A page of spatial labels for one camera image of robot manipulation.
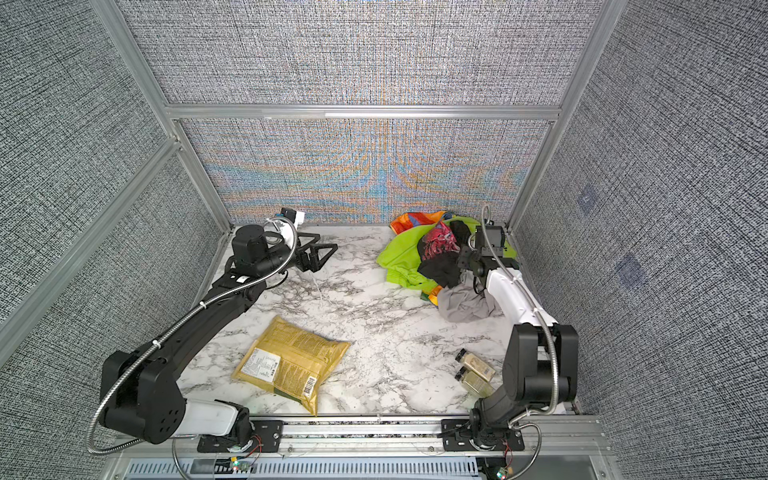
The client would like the orange multicolour cloth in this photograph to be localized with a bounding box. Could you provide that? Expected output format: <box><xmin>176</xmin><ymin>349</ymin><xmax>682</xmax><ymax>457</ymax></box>
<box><xmin>390</xmin><ymin>210</ymin><xmax>453</xmax><ymax>235</ymax></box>

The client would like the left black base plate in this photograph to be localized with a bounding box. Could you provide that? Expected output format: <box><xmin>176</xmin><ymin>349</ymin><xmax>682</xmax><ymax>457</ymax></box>
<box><xmin>197</xmin><ymin>420</ymin><xmax>284</xmax><ymax>455</ymax></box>

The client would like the pink red patterned cloth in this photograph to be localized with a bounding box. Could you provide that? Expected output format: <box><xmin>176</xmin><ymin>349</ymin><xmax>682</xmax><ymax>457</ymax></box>
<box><xmin>419</xmin><ymin>222</ymin><xmax>460</xmax><ymax>260</ymax></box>

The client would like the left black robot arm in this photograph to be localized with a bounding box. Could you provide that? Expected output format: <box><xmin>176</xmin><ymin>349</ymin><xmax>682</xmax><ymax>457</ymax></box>
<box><xmin>86</xmin><ymin>217</ymin><xmax>338</xmax><ymax>455</ymax></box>

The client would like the white vented cable duct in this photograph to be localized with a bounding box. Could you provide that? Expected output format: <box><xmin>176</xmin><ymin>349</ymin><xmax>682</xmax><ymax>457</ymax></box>
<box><xmin>119</xmin><ymin>457</ymin><xmax>481</xmax><ymax>479</ymax></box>

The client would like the small glass bottle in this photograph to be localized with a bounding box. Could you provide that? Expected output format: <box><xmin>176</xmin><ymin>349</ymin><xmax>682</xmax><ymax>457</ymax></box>
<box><xmin>455</xmin><ymin>348</ymin><xmax>496</xmax><ymax>382</ymax></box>
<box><xmin>454</xmin><ymin>367</ymin><xmax>494</xmax><ymax>398</ymax></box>

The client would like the upper small glass bottle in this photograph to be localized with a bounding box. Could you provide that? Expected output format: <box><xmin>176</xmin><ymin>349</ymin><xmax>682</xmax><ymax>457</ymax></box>
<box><xmin>455</xmin><ymin>348</ymin><xmax>496</xmax><ymax>382</ymax></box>

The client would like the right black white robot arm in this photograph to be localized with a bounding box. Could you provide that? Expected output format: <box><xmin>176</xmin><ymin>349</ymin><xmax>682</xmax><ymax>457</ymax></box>
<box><xmin>441</xmin><ymin>247</ymin><xmax>579</xmax><ymax>451</ymax></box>

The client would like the grey cloth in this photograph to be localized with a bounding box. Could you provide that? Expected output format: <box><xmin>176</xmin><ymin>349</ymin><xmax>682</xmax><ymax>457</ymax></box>
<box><xmin>437</xmin><ymin>285</ymin><xmax>501</xmax><ymax>323</ymax></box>

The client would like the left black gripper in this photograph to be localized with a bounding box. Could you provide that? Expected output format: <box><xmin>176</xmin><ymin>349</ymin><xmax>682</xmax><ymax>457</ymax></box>
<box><xmin>254</xmin><ymin>231</ymin><xmax>334</xmax><ymax>280</ymax></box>

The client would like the black cloth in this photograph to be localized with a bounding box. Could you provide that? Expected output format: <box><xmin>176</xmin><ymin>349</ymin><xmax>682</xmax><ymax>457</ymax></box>
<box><xmin>417</xmin><ymin>220</ymin><xmax>470</xmax><ymax>288</ymax></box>

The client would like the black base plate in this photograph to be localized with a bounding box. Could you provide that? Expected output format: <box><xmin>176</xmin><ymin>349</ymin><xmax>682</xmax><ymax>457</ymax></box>
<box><xmin>197</xmin><ymin>420</ymin><xmax>284</xmax><ymax>455</ymax></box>
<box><xmin>437</xmin><ymin>418</ymin><xmax>525</xmax><ymax>452</ymax></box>

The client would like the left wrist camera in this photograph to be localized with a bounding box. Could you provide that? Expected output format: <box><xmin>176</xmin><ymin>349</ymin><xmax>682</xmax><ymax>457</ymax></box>
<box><xmin>278</xmin><ymin>207</ymin><xmax>306</xmax><ymax>228</ymax></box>

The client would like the yellow snack bag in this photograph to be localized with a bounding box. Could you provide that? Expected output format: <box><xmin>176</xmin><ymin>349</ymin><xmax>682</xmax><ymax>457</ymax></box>
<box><xmin>232</xmin><ymin>316</ymin><xmax>350</xmax><ymax>416</ymax></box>

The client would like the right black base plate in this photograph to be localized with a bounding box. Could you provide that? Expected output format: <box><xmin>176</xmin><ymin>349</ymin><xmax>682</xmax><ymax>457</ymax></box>
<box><xmin>437</xmin><ymin>418</ymin><xmax>525</xmax><ymax>452</ymax></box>

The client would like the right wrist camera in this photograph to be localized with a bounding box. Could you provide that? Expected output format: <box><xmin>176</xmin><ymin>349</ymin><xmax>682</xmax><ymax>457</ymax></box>
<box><xmin>478</xmin><ymin>224</ymin><xmax>506</xmax><ymax>249</ymax></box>

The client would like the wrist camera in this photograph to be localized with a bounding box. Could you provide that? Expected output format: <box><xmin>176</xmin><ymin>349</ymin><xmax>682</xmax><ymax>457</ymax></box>
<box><xmin>278</xmin><ymin>207</ymin><xmax>306</xmax><ymax>228</ymax></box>
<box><xmin>478</xmin><ymin>224</ymin><xmax>506</xmax><ymax>249</ymax></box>

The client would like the aluminium front rail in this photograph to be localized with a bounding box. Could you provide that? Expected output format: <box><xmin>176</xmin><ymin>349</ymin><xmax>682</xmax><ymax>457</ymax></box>
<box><xmin>107</xmin><ymin>413</ymin><xmax>610</xmax><ymax>460</ymax></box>

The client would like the lower small glass bottle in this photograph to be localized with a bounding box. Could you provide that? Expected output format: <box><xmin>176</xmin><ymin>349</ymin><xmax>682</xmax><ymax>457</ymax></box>
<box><xmin>454</xmin><ymin>367</ymin><xmax>494</xmax><ymax>398</ymax></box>

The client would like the lime green cloth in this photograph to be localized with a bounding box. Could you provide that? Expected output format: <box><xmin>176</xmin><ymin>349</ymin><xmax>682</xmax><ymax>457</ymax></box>
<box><xmin>376</xmin><ymin>214</ymin><xmax>480</xmax><ymax>296</ymax></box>

